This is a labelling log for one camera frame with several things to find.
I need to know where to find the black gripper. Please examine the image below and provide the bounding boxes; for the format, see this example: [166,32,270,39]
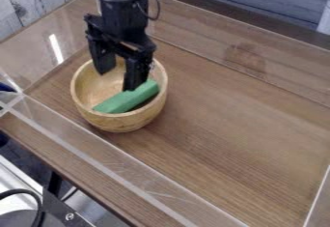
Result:
[85,0,157,91]

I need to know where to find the green rectangular block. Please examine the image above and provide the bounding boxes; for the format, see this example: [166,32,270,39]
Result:
[93,79,161,114]

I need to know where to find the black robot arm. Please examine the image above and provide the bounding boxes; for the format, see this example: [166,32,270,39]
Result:
[85,0,160,91]

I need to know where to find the brown wooden bowl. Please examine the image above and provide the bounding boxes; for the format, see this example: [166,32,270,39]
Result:
[70,58,169,132]

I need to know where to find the black metal table leg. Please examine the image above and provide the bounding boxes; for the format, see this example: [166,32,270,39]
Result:
[49,172,63,197]

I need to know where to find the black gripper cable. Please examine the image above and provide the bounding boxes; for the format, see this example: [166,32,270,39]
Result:
[136,0,164,22]

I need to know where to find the clear acrylic front wall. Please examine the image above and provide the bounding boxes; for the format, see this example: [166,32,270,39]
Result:
[0,74,248,227]

